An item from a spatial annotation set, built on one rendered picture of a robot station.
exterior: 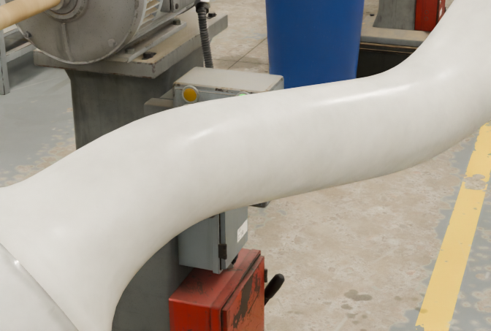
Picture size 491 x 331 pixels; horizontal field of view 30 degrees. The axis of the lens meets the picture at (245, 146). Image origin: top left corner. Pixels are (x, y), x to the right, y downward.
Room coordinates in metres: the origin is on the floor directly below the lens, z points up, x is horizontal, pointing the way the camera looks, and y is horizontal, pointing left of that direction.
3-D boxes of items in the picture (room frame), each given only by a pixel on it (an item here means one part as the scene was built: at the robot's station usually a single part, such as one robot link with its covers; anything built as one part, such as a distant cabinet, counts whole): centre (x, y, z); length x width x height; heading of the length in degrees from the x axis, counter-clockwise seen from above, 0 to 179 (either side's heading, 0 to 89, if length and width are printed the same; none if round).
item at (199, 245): (1.65, 0.06, 0.93); 0.15 x 0.10 x 0.55; 160
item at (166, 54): (1.70, 0.21, 1.11); 0.36 x 0.24 x 0.04; 160
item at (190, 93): (1.37, 0.09, 1.11); 0.03 x 0.01 x 0.03; 70
